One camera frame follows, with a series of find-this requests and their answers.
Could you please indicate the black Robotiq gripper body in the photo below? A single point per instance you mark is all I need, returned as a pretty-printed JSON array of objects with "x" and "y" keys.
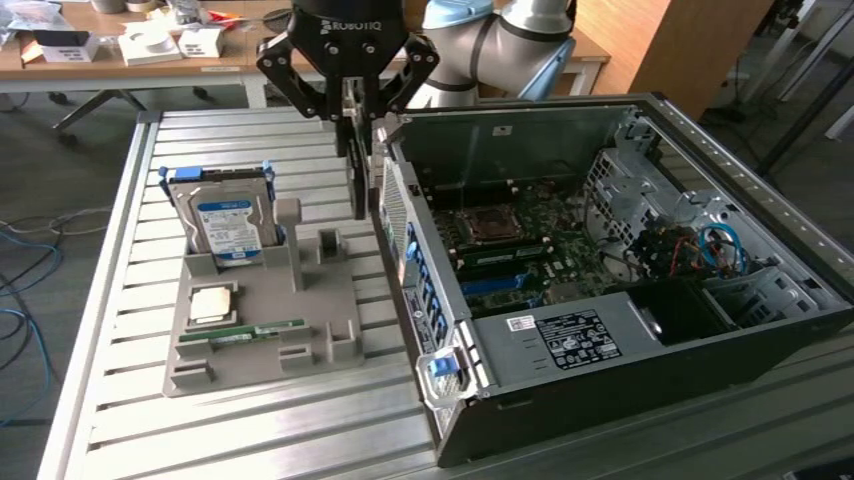
[{"x": 348, "y": 45}]

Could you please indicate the black graphics card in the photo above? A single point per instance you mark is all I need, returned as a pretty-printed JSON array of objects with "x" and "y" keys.
[{"x": 360, "y": 190}]

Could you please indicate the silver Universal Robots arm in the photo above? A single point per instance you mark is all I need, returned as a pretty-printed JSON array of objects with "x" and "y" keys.
[{"x": 468, "y": 50}]

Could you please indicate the small white labelled box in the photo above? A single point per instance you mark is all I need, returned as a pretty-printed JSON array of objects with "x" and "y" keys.
[{"x": 201, "y": 44}]

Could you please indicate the white box with tape roll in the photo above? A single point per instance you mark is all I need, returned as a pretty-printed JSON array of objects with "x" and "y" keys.
[{"x": 149, "y": 47}]

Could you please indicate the beige tape roll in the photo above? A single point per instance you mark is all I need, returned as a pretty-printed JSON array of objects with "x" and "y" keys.
[{"x": 142, "y": 5}]

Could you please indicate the wooden desk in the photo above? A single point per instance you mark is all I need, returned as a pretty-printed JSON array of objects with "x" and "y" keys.
[{"x": 101, "y": 70}]

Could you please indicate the grey cup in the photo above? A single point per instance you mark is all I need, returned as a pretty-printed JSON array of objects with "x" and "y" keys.
[{"x": 109, "y": 5}]

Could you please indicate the hard disk with blue carrier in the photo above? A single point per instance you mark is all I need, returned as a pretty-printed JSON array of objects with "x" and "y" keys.
[{"x": 221, "y": 220}]

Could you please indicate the CPU socket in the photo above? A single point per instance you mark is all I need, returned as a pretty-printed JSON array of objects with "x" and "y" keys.
[{"x": 494, "y": 222}]

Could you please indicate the white box with black insert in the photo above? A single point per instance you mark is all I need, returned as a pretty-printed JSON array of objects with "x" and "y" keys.
[{"x": 67, "y": 50}]

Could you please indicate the wooden cabinet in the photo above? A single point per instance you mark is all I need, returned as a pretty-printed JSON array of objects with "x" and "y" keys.
[{"x": 668, "y": 50}]

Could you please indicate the perforated metal drive cage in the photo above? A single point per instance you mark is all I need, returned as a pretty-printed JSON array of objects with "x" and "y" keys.
[{"x": 634, "y": 210}]

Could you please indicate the green motherboard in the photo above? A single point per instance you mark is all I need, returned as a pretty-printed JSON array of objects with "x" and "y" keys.
[{"x": 574, "y": 260}]

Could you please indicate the blue expansion slot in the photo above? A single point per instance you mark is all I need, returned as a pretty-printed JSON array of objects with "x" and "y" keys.
[{"x": 494, "y": 286}]

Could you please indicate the grey parts rack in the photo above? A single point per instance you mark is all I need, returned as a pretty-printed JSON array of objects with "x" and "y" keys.
[{"x": 267, "y": 300}]

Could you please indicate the CPU chip with metal lid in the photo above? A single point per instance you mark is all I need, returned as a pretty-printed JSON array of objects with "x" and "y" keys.
[{"x": 209, "y": 303}]

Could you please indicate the green RAM stick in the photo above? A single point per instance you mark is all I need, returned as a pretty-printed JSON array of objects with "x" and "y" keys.
[{"x": 234, "y": 334}]

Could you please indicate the grey power supply unit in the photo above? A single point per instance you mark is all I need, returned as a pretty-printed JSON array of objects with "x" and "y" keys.
[{"x": 521, "y": 350}]

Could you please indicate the blue case latch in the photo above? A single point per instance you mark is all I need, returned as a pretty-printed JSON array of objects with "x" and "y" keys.
[{"x": 444, "y": 365}]

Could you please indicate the black plastic shroud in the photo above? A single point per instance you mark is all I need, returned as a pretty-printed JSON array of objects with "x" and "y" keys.
[{"x": 681, "y": 310}]

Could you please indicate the metal disk bay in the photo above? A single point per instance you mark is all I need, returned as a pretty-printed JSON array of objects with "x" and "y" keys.
[{"x": 768, "y": 300}]

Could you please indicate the black open PC case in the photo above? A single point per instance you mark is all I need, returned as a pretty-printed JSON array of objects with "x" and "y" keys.
[{"x": 601, "y": 420}]

